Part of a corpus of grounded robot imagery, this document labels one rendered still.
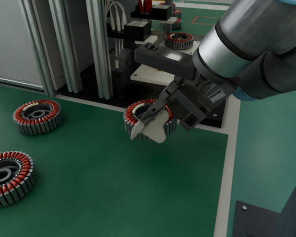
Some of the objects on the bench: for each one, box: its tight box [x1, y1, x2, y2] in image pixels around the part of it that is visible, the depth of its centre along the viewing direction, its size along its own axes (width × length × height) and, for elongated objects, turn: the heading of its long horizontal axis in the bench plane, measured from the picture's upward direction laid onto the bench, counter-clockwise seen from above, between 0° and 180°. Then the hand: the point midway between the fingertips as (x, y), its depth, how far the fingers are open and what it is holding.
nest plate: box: [131, 64, 175, 86], centre depth 80 cm, size 15×15×1 cm
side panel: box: [0, 0, 59, 97], centre depth 67 cm, size 28×3×32 cm, turn 70°
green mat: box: [142, 4, 226, 36], centre depth 146 cm, size 94×61×1 cm, turn 70°
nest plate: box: [159, 40, 200, 55], centre depth 98 cm, size 15×15×1 cm
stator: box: [0, 151, 38, 209], centre depth 45 cm, size 11×11×4 cm
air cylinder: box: [109, 48, 131, 72], centre depth 82 cm, size 5×8×6 cm
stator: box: [172, 9, 182, 18], centre depth 144 cm, size 11×11×4 cm
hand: (148, 118), depth 52 cm, fingers closed on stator, 13 cm apart
